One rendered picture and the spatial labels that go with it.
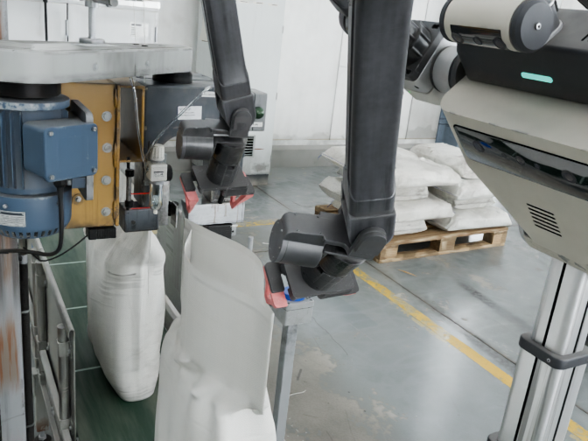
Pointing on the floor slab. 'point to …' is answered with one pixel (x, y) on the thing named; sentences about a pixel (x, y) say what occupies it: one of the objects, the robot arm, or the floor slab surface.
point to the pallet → (441, 244)
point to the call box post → (283, 379)
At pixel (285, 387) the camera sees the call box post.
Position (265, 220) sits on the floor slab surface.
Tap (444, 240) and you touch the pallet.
